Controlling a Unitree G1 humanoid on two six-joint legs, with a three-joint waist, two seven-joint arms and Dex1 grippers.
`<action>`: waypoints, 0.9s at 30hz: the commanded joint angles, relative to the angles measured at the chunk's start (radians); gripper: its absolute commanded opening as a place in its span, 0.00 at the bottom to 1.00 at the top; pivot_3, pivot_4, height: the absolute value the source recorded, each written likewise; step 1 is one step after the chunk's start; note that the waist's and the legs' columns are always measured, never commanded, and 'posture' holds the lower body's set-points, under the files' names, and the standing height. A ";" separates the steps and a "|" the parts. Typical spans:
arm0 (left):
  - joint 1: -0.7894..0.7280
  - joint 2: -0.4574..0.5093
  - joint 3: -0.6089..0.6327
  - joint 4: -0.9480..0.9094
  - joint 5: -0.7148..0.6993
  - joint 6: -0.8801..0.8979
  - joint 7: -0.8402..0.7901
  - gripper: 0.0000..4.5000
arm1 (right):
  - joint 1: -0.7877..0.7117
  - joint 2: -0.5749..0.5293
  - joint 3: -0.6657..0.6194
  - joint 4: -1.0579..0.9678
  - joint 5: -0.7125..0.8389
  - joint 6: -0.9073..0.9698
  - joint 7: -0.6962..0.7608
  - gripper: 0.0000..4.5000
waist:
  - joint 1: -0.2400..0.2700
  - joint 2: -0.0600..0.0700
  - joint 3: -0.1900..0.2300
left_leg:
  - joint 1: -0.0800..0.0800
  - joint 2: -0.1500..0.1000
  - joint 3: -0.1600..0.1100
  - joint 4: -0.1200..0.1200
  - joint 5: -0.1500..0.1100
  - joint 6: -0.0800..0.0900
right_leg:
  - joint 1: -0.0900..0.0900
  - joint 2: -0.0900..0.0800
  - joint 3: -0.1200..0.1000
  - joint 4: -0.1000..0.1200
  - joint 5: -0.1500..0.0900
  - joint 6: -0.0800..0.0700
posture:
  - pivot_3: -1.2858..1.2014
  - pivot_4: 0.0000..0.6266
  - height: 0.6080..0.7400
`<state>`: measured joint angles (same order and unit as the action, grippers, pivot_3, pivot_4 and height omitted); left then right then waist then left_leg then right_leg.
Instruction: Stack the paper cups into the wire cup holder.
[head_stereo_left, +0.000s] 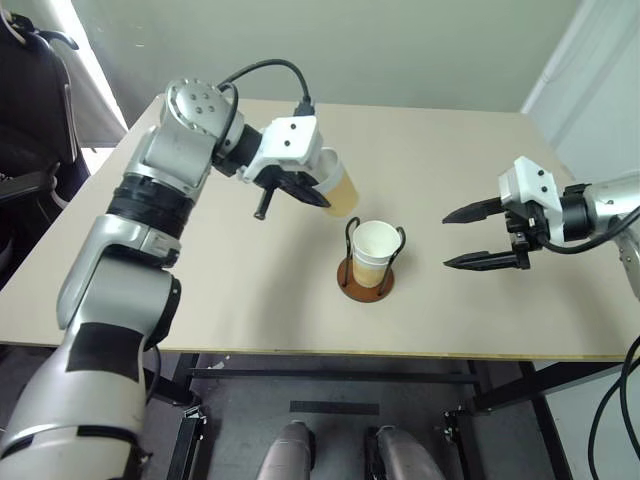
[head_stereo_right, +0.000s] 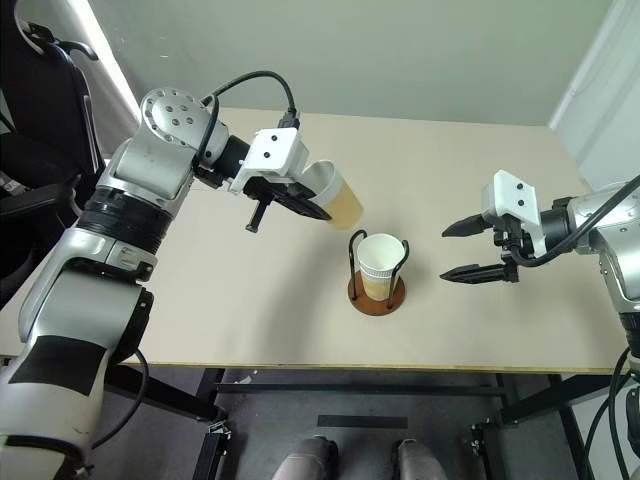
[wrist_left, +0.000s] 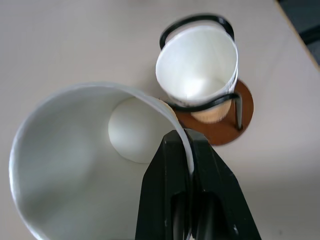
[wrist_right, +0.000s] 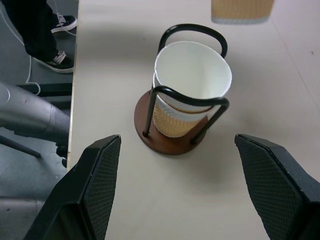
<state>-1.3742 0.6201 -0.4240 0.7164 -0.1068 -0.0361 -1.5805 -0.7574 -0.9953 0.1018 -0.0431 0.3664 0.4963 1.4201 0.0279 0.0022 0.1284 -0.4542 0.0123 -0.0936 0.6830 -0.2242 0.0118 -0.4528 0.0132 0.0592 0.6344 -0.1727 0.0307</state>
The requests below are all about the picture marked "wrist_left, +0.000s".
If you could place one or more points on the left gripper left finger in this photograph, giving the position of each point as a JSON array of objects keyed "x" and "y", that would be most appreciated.
[{"x": 162, "y": 187}]

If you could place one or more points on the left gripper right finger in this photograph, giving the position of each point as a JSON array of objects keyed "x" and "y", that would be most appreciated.
[{"x": 217, "y": 200}]

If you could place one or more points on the white and tan paper cup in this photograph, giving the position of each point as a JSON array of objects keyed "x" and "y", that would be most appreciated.
[
  {"x": 62, "y": 162},
  {"x": 200, "y": 67}
]

